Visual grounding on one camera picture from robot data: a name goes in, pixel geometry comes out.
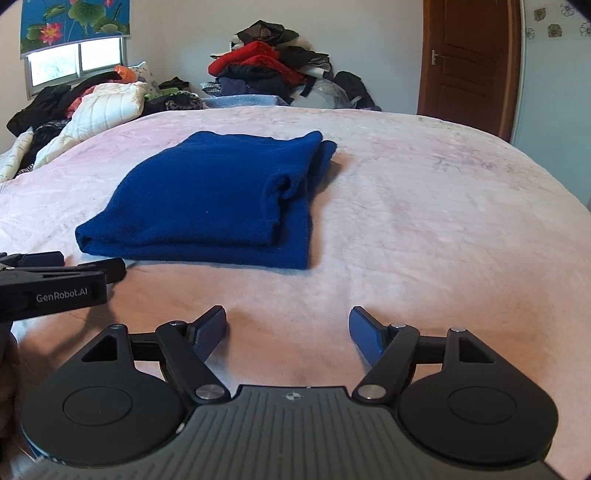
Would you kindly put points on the window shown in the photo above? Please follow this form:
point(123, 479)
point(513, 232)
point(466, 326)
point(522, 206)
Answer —
point(76, 64)

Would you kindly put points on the white floral quilt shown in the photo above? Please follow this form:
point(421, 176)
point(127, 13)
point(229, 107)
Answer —
point(14, 154)

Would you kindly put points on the brown wooden door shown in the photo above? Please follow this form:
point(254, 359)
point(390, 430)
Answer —
point(466, 60)

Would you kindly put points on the lotus print roller blind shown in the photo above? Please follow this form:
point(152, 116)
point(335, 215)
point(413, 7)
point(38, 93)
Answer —
point(74, 23)

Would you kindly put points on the flower wall decals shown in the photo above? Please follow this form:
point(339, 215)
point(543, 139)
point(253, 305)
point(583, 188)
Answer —
point(554, 21)

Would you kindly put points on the blue knit sweater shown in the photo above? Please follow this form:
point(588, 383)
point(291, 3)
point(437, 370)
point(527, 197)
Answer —
point(207, 198)

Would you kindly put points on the leopard print garment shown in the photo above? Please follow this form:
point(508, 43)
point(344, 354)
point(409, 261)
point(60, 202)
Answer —
point(180, 102)

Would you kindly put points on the white quilted jacket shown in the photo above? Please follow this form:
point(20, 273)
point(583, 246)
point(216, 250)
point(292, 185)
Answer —
point(106, 108)

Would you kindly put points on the pile of black clothes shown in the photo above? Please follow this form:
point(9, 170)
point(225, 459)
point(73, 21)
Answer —
point(268, 33)

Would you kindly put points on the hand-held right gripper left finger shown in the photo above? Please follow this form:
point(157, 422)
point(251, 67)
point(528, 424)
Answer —
point(210, 332)

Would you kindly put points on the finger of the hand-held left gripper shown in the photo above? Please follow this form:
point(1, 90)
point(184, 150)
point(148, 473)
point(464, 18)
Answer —
point(108, 270)
point(32, 259)

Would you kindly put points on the red garment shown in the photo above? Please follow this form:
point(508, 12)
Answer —
point(251, 57)

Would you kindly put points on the pink blanket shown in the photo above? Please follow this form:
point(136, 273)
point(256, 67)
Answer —
point(438, 207)

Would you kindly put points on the navy garment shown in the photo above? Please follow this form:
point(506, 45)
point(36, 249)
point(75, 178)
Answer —
point(244, 85)

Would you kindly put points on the orange garment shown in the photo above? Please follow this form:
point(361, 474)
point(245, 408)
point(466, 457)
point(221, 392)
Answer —
point(123, 73)

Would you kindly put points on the clear plastic bag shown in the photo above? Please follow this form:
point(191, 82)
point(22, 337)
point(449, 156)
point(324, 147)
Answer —
point(328, 94)

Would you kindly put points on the light blue towel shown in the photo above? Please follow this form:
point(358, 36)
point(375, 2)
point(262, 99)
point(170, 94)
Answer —
point(244, 100)

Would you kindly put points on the dark speckled garment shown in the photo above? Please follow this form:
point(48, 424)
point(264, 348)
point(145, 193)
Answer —
point(44, 138)

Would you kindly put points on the black bag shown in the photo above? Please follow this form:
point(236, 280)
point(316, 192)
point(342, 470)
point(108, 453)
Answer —
point(355, 87)

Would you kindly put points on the floral pillow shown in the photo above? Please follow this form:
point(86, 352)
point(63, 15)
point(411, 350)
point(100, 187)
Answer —
point(144, 74)

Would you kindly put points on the green plastic item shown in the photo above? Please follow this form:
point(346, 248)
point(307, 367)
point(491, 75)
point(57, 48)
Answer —
point(153, 96)

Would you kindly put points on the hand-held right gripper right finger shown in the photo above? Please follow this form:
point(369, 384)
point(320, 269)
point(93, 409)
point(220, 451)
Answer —
point(367, 334)

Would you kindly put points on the black jacket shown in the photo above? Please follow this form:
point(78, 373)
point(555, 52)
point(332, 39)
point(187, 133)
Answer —
point(41, 104)

